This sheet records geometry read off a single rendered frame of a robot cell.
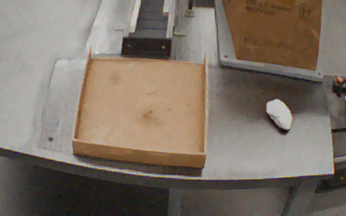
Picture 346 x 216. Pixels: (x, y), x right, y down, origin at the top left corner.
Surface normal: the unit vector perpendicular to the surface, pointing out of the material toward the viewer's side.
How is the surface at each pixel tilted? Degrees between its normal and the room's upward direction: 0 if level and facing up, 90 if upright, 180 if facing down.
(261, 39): 90
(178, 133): 0
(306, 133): 0
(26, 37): 0
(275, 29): 90
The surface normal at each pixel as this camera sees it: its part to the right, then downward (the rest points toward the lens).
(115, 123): 0.07, -0.73
